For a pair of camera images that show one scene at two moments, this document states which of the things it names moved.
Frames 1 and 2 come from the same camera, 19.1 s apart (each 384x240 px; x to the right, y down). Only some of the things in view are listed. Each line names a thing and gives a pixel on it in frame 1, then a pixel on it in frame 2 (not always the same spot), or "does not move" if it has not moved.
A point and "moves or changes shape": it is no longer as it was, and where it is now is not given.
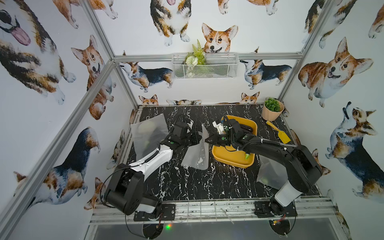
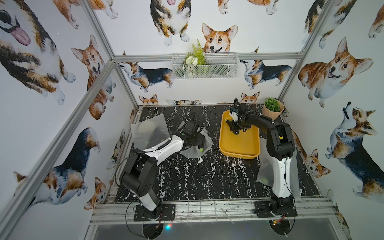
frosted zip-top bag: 148,134 does not move
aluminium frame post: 13,209 does not move
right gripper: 215,139 → 233,126
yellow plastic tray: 236,158 moves or changes shape
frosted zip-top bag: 197,156 moves or changes shape
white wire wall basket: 212,66 does not move
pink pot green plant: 272,109 does not move
